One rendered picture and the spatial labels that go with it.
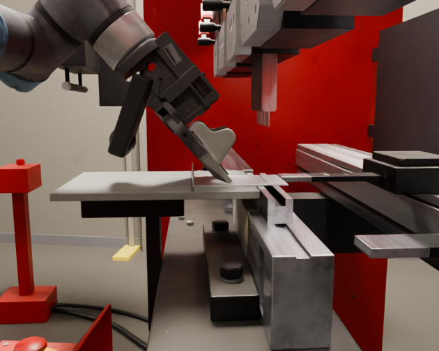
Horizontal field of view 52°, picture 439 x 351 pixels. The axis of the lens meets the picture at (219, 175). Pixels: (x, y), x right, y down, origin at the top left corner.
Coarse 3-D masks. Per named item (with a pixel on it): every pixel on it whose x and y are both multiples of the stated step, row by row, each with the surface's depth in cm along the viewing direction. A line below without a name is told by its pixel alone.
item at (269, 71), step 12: (264, 60) 58; (276, 60) 58; (252, 72) 68; (264, 72) 59; (276, 72) 59; (252, 84) 68; (264, 84) 59; (276, 84) 59; (252, 96) 68; (264, 96) 59; (276, 96) 59; (252, 108) 68; (264, 108) 59; (276, 108) 59; (264, 120) 63
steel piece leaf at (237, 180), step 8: (192, 168) 62; (192, 176) 60; (200, 176) 67; (208, 176) 67; (232, 176) 67; (240, 176) 67; (248, 176) 67; (256, 176) 67; (192, 184) 61; (200, 184) 61; (208, 184) 61; (216, 184) 61; (224, 184) 61; (232, 184) 61; (240, 184) 61; (248, 184) 61; (256, 184) 61; (264, 184) 61
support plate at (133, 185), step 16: (80, 176) 68; (96, 176) 68; (112, 176) 68; (128, 176) 68; (144, 176) 68; (160, 176) 68; (176, 176) 68; (64, 192) 56; (80, 192) 56; (96, 192) 56; (112, 192) 56; (128, 192) 56; (144, 192) 56; (160, 192) 56; (176, 192) 56; (192, 192) 56; (208, 192) 57; (224, 192) 57; (240, 192) 57; (256, 192) 57
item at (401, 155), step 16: (368, 160) 71; (384, 160) 68; (400, 160) 63; (416, 160) 63; (432, 160) 63; (288, 176) 65; (304, 176) 65; (320, 176) 66; (336, 176) 66; (352, 176) 66; (368, 176) 66; (384, 176) 65; (400, 176) 62; (416, 176) 62; (432, 176) 62; (400, 192) 62; (416, 192) 62; (432, 192) 63
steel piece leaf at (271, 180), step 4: (260, 176) 68; (264, 176) 67; (268, 176) 67; (272, 176) 67; (276, 176) 67; (264, 180) 64; (268, 180) 64; (272, 180) 64; (276, 180) 64; (280, 180) 64; (268, 184) 61; (272, 184) 61; (276, 184) 61; (280, 184) 61; (284, 184) 61
